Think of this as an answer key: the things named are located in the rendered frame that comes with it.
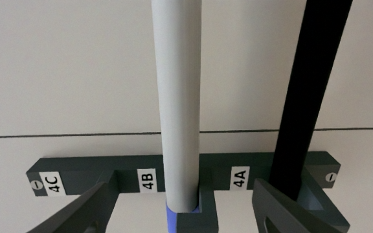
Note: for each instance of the grey metal bar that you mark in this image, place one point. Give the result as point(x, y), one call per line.
point(177, 31)

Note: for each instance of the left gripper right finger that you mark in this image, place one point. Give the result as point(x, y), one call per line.
point(277, 213)

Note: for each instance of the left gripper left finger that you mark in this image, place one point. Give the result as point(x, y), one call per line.
point(88, 213)

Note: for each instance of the black bar with red end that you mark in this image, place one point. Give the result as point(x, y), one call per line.
point(320, 34)

